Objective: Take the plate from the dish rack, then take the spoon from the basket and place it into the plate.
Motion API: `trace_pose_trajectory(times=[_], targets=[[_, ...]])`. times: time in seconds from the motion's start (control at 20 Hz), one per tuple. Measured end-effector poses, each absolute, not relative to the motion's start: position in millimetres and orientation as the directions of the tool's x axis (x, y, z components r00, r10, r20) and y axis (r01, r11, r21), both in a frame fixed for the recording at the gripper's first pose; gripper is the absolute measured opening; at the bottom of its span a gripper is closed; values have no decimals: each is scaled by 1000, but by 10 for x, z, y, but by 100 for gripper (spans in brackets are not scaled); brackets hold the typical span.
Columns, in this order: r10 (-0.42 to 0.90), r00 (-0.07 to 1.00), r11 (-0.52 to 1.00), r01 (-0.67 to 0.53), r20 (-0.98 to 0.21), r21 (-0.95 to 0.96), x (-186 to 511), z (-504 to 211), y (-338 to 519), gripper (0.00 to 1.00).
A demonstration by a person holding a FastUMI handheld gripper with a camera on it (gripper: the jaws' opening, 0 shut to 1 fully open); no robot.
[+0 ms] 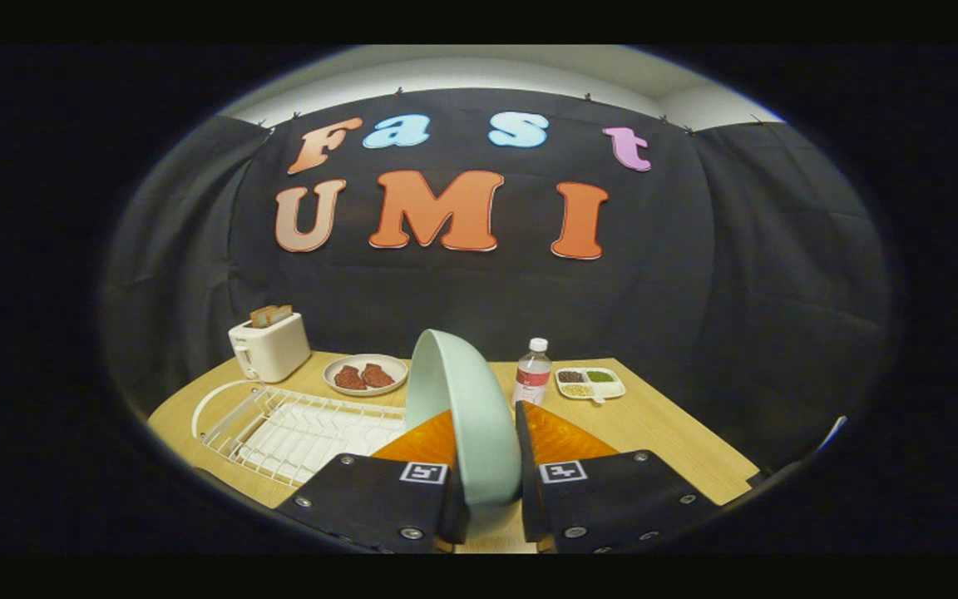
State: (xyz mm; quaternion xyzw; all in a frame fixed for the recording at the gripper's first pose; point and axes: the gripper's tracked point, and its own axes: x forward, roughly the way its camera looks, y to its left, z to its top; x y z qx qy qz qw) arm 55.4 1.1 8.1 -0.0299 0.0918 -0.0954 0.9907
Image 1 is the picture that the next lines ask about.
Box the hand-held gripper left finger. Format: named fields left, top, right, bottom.
left=275, top=408, right=472, bottom=555

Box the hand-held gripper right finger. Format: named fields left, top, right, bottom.
left=516, top=401, right=721, bottom=555

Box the white wire dish rack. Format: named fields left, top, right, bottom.
left=191, top=380, right=409, bottom=488

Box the light green plate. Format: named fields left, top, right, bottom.
left=405, top=329, right=523, bottom=533

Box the white plate with meat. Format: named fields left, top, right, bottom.
left=323, top=354, right=409, bottom=397

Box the white sectioned dish with grains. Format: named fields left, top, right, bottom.
left=555, top=367, right=626, bottom=404

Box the clear water bottle red label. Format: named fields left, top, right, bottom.
left=513, top=337, right=553, bottom=408

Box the white toaster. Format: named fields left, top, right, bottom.
left=228, top=312, right=312, bottom=384

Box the black backdrop cloth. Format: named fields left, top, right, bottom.
left=101, top=87, right=896, bottom=471

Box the white blue-edged object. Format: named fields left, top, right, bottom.
left=812, top=414, right=848, bottom=457

